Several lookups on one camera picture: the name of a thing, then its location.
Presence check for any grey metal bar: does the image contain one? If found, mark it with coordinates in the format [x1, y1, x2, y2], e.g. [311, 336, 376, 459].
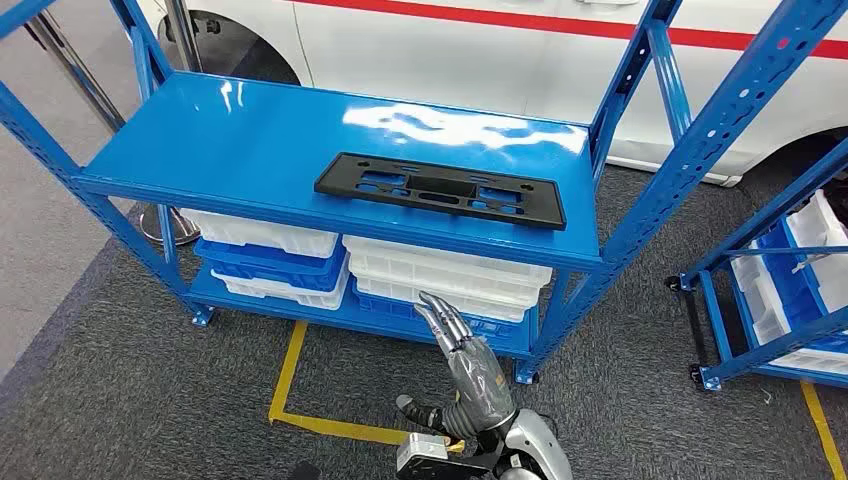
[26, 9, 127, 131]

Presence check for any blue steel shelf rack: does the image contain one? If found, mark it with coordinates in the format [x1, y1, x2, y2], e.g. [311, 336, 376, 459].
[665, 135, 848, 392]
[0, 0, 848, 387]

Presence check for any yellow floor tape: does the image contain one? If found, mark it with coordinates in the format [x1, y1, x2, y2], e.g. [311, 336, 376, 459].
[268, 321, 466, 456]
[800, 380, 848, 480]

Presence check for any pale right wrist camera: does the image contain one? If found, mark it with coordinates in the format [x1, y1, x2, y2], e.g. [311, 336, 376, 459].
[395, 431, 466, 480]

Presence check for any white car red stripe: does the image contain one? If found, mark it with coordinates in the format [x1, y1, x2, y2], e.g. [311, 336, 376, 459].
[135, 0, 848, 190]

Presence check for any chrome stanchion post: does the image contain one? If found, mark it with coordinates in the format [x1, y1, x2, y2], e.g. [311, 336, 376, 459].
[140, 0, 203, 246]

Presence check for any long black plastic part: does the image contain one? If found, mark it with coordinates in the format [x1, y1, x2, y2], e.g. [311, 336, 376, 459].
[313, 152, 568, 232]

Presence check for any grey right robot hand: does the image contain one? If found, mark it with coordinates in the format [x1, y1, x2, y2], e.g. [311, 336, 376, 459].
[396, 291, 519, 439]

